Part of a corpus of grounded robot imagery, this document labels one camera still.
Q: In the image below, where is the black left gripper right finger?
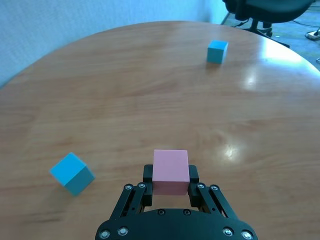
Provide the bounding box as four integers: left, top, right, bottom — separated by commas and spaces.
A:
186, 164, 240, 221

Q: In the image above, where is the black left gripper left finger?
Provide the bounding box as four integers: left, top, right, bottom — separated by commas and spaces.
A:
109, 163, 155, 221

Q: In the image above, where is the pink cube building block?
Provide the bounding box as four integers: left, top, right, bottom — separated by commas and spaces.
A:
151, 149, 190, 196

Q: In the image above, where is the blue cube building block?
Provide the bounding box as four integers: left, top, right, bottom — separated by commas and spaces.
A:
206, 39, 229, 64
49, 151, 97, 197

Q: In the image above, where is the black office chair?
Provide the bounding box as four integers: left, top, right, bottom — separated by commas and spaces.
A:
221, 0, 317, 48

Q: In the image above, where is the white power strip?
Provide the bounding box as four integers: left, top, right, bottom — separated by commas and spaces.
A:
304, 28, 320, 41

